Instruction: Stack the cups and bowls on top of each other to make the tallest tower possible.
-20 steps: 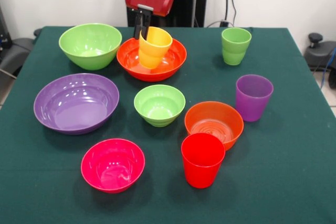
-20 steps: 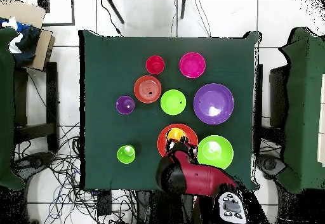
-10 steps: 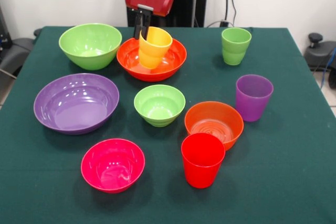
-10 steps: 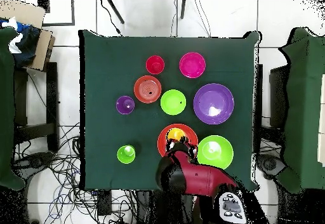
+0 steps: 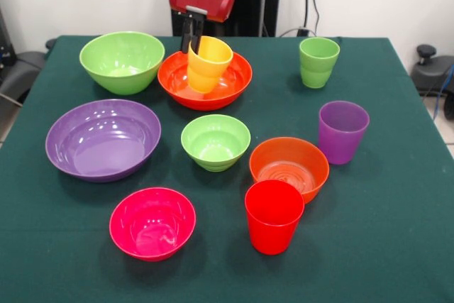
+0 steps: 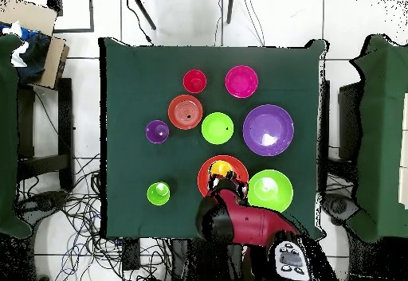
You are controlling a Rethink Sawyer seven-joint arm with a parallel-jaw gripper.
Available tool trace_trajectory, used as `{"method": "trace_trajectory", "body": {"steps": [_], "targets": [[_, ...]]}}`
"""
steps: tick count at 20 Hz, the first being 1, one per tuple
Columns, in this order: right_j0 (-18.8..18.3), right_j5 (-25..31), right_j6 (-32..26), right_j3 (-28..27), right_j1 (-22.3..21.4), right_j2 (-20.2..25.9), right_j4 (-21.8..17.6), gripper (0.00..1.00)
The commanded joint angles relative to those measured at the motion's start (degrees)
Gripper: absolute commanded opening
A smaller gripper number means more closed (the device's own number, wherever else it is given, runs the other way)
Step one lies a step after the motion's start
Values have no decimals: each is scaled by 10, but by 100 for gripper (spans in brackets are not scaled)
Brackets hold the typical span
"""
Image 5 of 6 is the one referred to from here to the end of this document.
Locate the purple cup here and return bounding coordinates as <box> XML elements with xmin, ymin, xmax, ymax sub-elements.
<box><xmin>318</xmin><ymin>99</ymin><xmax>370</xmax><ymax>165</ymax></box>

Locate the small green bowl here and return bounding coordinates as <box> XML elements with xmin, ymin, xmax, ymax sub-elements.
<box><xmin>180</xmin><ymin>114</ymin><xmax>252</xmax><ymax>173</ymax></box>

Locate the large orange-red bowl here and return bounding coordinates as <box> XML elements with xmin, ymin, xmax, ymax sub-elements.
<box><xmin>157</xmin><ymin>50</ymin><xmax>254</xmax><ymax>111</ymax></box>

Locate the blue cable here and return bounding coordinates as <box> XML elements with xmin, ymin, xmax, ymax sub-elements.
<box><xmin>433</xmin><ymin>64</ymin><xmax>454</xmax><ymax>119</ymax></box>

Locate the red cup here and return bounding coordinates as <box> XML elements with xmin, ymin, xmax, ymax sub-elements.
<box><xmin>244</xmin><ymin>180</ymin><xmax>306</xmax><ymax>256</ymax></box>

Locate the yellow cup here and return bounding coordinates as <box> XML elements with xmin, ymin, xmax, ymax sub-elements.
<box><xmin>187</xmin><ymin>35</ymin><xmax>235</xmax><ymax>94</ymax></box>

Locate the large green bowl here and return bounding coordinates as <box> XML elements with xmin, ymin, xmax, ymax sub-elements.
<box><xmin>79</xmin><ymin>31</ymin><xmax>166</xmax><ymax>97</ymax></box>

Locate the black pedestal leg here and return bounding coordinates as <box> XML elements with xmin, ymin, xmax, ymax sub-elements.
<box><xmin>0</xmin><ymin>38</ymin><xmax>57</xmax><ymax>105</ymax></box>
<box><xmin>410</xmin><ymin>44</ymin><xmax>454</xmax><ymax>97</ymax></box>

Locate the pink bowl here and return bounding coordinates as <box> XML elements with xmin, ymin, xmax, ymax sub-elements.
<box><xmin>109</xmin><ymin>187</ymin><xmax>197</xmax><ymax>263</ymax></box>

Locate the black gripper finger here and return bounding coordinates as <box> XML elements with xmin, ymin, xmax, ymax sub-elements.
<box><xmin>179</xmin><ymin>14</ymin><xmax>194</xmax><ymax>54</ymax></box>
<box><xmin>192</xmin><ymin>15</ymin><xmax>205</xmax><ymax>52</ymax></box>

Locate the large purple bowl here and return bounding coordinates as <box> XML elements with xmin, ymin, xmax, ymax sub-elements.
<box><xmin>45</xmin><ymin>99</ymin><xmax>162</xmax><ymax>184</ymax></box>

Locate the green cup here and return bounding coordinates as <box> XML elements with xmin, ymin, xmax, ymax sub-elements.
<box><xmin>299</xmin><ymin>37</ymin><xmax>341</xmax><ymax>89</ymax></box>

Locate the small orange bowl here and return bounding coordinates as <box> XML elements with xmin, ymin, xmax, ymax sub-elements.
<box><xmin>248</xmin><ymin>136</ymin><xmax>331</xmax><ymax>205</ymax></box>

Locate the dark green tablecloth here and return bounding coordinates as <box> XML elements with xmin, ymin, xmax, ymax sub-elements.
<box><xmin>0</xmin><ymin>35</ymin><xmax>454</xmax><ymax>303</ymax></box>

